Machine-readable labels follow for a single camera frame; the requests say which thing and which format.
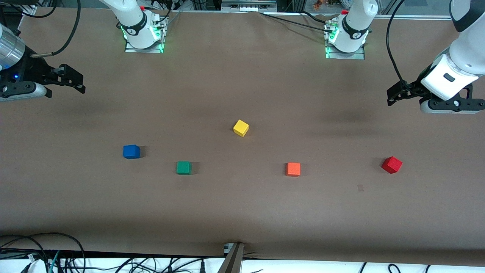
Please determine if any red wooden block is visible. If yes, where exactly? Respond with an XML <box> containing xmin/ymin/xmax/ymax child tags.
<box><xmin>382</xmin><ymin>156</ymin><xmax>403</xmax><ymax>174</ymax></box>

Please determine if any blue wooden block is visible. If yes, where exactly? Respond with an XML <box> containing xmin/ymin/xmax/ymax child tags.
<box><xmin>123</xmin><ymin>144</ymin><xmax>141</xmax><ymax>160</ymax></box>

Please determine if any yellow wooden block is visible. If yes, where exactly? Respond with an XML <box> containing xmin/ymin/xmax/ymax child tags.
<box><xmin>233</xmin><ymin>119</ymin><xmax>249</xmax><ymax>137</ymax></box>

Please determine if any brown paper table cover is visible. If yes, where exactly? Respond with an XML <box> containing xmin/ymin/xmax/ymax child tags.
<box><xmin>0</xmin><ymin>8</ymin><xmax>485</xmax><ymax>267</ymax></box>

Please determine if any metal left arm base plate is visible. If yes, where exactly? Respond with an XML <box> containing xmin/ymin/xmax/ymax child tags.
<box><xmin>325</xmin><ymin>45</ymin><xmax>366</xmax><ymax>60</ymax></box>

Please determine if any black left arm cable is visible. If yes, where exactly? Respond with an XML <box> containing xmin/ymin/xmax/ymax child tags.
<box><xmin>385</xmin><ymin>0</ymin><xmax>411</xmax><ymax>91</ymax></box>

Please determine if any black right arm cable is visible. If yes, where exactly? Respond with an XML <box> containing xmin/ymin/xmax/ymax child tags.
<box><xmin>30</xmin><ymin>0</ymin><xmax>82</xmax><ymax>58</ymax></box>

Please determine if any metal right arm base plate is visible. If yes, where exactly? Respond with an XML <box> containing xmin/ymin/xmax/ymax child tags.
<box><xmin>125</xmin><ymin>17</ymin><xmax>167</xmax><ymax>54</ymax></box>

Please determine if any black cable to arm base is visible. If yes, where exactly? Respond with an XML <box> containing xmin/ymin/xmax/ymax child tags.
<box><xmin>260</xmin><ymin>11</ymin><xmax>336</xmax><ymax>35</ymax></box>

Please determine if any black cable loop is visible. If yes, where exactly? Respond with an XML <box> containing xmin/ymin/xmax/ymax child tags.
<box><xmin>0</xmin><ymin>232</ymin><xmax>87</xmax><ymax>273</ymax></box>

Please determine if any aluminium frame rail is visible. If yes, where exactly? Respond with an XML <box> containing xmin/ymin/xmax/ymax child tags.
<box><xmin>221</xmin><ymin>0</ymin><xmax>278</xmax><ymax>13</ymax></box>

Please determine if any green cable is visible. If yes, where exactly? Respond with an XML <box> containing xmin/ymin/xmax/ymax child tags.
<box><xmin>48</xmin><ymin>250</ymin><xmax>62</xmax><ymax>273</ymax></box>

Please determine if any grey camera mount pole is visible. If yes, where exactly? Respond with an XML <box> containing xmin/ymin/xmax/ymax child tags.
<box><xmin>217</xmin><ymin>243</ymin><xmax>245</xmax><ymax>273</ymax></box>

